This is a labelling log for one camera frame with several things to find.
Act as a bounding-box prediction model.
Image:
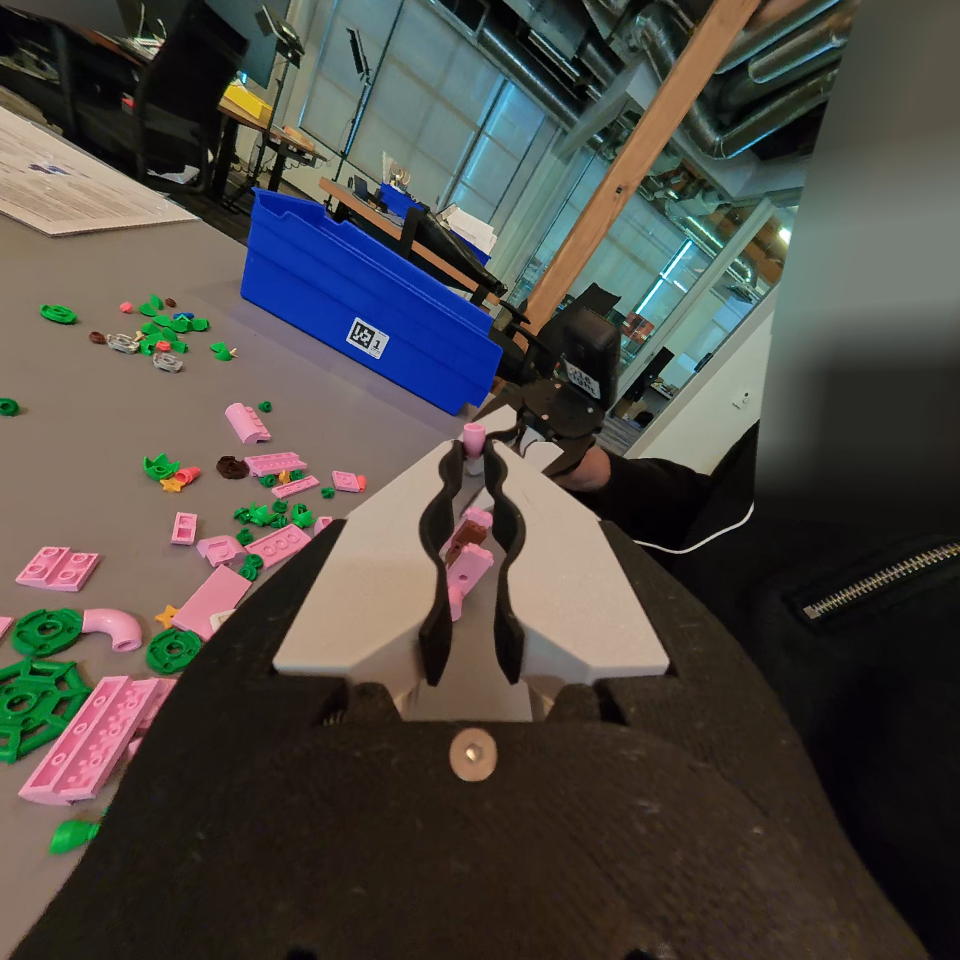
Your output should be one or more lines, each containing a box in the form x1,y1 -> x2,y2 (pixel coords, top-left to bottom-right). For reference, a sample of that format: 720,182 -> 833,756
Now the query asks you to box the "person's right hand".
566,446 -> 615,493

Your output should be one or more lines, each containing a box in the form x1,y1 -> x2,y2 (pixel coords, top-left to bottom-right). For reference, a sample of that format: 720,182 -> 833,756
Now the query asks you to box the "yellow box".
222,80 -> 274,122

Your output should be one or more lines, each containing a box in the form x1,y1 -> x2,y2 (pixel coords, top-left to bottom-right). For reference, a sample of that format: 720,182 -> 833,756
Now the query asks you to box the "scatter of pink toy bricks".
0,401 -> 369,809

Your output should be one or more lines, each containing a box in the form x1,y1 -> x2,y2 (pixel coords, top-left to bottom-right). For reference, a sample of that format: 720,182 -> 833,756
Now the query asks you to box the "black monitor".
201,0 -> 295,85

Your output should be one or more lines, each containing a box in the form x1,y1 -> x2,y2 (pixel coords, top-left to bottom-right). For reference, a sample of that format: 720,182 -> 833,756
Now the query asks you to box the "black light stand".
252,6 -> 306,198
328,25 -> 378,183

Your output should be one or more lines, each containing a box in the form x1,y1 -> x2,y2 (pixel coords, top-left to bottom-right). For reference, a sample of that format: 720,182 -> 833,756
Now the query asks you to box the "person's black zip jacket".
630,517 -> 960,960

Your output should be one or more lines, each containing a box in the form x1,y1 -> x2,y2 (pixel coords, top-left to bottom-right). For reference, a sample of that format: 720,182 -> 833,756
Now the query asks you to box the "blue plastic bin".
240,187 -> 504,416

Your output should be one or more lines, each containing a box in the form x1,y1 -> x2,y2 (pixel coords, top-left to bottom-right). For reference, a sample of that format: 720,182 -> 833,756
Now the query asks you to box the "silver ventilation duct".
472,0 -> 861,162

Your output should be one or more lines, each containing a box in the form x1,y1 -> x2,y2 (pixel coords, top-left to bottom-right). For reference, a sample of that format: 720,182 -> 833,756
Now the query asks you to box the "black bag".
401,205 -> 512,298

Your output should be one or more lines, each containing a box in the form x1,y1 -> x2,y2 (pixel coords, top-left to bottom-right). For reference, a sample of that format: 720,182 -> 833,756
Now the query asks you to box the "small blue bin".
377,180 -> 496,266

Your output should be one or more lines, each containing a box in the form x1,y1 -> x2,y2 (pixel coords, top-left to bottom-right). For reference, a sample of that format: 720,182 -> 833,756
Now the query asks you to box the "person's right forearm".
600,420 -> 760,560

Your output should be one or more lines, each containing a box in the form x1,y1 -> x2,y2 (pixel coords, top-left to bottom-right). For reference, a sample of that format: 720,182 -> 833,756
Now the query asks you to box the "pink and brown brick assembly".
442,506 -> 497,624

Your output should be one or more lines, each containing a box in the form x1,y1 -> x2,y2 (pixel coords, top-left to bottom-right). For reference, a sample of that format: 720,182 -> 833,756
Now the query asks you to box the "black office chair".
486,298 -> 555,393
133,21 -> 250,190

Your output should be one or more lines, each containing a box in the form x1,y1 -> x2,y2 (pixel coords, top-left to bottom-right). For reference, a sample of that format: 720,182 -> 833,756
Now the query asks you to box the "scatter of green toy pieces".
0,292 -> 318,856

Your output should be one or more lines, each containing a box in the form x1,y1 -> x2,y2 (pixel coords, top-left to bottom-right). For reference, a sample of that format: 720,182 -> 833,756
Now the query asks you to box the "white printed instruction sheet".
0,105 -> 201,238

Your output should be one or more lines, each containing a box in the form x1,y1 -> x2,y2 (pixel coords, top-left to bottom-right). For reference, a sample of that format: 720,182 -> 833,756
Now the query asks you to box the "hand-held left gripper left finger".
272,438 -> 463,723

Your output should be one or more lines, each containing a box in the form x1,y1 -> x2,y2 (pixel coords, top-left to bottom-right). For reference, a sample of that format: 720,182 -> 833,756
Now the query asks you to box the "wooden support beam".
523,0 -> 768,333

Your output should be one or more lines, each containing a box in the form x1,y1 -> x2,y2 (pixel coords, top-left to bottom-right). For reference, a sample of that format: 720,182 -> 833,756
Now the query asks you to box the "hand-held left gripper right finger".
486,438 -> 670,723

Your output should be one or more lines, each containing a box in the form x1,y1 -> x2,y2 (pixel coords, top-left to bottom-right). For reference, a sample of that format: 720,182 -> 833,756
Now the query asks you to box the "white cable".
630,500 -> 756,557

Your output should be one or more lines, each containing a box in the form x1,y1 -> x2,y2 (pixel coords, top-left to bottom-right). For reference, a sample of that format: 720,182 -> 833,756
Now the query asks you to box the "long wooden desk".
318,175 -> 505,306

